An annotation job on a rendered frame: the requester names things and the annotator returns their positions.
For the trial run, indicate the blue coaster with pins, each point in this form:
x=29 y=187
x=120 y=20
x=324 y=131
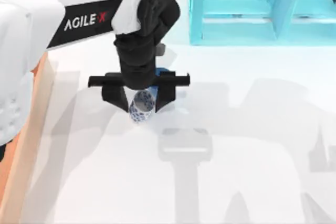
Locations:
x=155 y=91

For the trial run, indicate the shallow salmon-coloured box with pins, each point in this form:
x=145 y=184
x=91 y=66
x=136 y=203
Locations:
x=23 y=142

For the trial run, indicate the light blue rack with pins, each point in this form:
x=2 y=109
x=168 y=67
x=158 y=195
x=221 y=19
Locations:
x=236 y=16

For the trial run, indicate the blue and white patterned cup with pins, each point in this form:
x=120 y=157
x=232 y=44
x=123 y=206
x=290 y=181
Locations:
x=141 y=107

